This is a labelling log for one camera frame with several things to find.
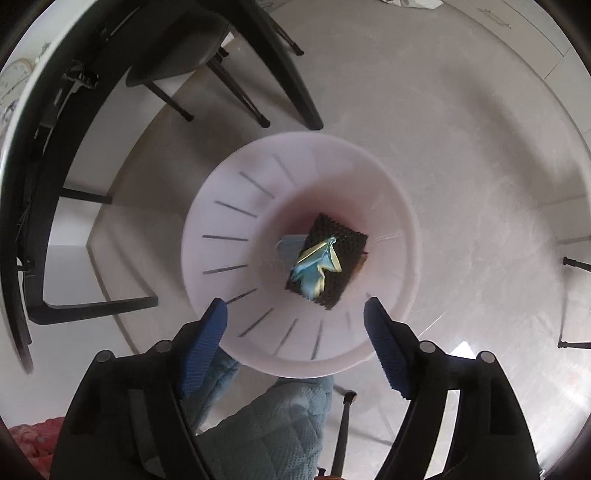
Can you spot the white slotted plastic bin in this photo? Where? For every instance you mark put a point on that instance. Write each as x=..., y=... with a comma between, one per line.
x=323, y=184

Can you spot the white paper sheet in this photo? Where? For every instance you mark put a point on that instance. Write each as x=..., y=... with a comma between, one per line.
x=461, y=350

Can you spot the red patterned cloth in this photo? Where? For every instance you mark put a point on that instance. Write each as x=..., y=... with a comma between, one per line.
x=39, y=438

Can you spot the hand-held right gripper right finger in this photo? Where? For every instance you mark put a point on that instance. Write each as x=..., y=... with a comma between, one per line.
x=385, y=350

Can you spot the black chair leg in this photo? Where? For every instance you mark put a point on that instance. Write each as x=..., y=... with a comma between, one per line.
x=344, y=429

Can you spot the crumpled white paper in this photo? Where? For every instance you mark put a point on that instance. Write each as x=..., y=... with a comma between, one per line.
x=411, y=2

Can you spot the black ribbed sponge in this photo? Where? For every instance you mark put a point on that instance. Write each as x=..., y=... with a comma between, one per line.
x=353, y=251

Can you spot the person's teal quilted trouser leg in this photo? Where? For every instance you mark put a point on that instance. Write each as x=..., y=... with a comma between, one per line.
x=272, y=429

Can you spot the white cabinet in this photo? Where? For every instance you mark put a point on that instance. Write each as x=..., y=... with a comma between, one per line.
x=545, y=32

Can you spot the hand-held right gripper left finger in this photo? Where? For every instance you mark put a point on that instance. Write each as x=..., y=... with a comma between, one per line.
x=205, y=346

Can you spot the crumpled blue yellow wrapper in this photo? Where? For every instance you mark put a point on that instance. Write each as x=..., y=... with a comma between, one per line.
x=314, y=270

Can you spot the black clamp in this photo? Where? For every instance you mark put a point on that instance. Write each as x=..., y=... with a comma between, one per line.
x=83, y=76

